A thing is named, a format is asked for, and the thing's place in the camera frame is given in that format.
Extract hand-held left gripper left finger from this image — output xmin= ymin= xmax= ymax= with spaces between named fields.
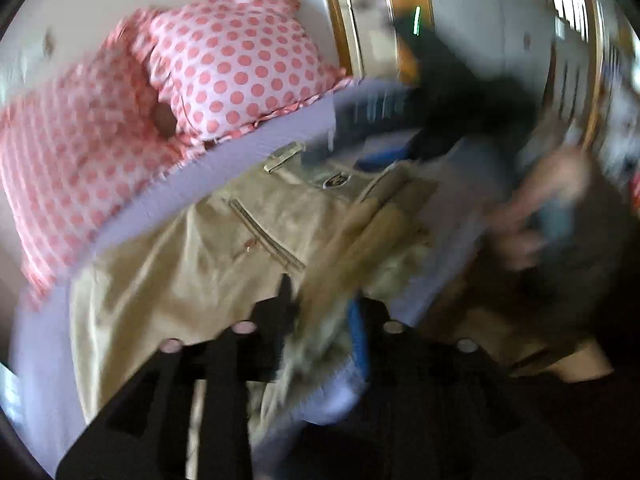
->
xmin=56 ymin=274 xmax=298 ymax=480

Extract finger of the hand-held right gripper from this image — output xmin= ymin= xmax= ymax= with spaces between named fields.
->
xmin=331 ymin=85 xmax=430 ymax=133
xmin=299 ymin=130 xmax=426 ymax=173

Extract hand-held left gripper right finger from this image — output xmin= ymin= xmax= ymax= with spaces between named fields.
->
xmin=348 ymin=299 xmax=584 ymax=480

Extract khaki pants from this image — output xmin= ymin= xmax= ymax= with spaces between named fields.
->
xmin=69 ymin=142 xmax=453 ymax=480

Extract person's right hand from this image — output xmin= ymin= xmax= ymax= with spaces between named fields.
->
xmin=486 ymin=147 xmax=595 ymax=272

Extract white cabinet door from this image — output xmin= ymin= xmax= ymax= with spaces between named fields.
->
xmin=429 ymin=0 xmax=557 ymax=92

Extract window with bars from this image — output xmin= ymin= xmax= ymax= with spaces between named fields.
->
xmin=545 ymin=0 xmax=592 ymax=43

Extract pink polka dot pillow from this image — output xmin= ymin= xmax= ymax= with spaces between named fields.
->
xmin=146 ymin=0 xmax=352 ymax=147
xmin=0 ymin=6 xmax=202 ymax=312

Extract lavender bed sheet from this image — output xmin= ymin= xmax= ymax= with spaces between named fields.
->
xmin=9 ymin=77 xmax=518 ymax=480

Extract wooden door frame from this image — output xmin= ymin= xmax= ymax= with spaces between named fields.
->
xmin=224 ymin=0 xmax=435 ymax=83

